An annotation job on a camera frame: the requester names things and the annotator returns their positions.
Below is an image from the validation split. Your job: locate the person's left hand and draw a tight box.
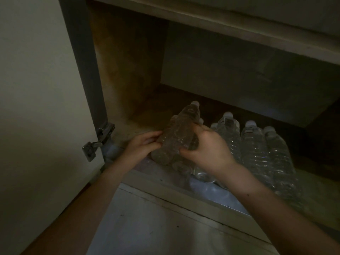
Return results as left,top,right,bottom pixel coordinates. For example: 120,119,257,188
120,130,163,171

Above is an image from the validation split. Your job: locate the person's right hand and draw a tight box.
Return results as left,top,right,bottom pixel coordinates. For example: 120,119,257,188
179,122,237,178

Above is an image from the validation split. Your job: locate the row of clear water bottles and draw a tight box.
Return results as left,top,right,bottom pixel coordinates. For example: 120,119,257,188
170,111,304,211

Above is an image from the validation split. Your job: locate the clear plastic water bottle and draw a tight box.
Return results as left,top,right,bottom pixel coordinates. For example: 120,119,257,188
151,100,200,166

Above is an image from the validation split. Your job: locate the person's left forearm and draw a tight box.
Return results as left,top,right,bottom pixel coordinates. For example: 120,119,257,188
21,162,134,255

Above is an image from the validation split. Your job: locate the person's right forearm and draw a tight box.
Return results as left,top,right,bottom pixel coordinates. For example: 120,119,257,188
220,163,340,255

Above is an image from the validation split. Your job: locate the green edged cabinet door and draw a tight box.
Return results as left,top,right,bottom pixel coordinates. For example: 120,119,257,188
0,0,106,255

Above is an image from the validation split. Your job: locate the metal door hinge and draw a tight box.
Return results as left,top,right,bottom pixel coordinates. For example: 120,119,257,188
81,121,116,163

